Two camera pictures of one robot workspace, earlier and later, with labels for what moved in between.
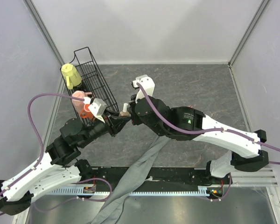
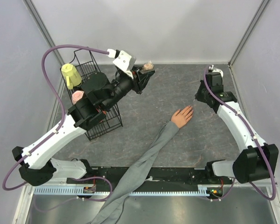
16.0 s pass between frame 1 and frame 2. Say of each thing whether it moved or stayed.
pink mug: stayed
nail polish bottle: moved
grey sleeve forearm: stayed
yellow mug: stayed
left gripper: moved
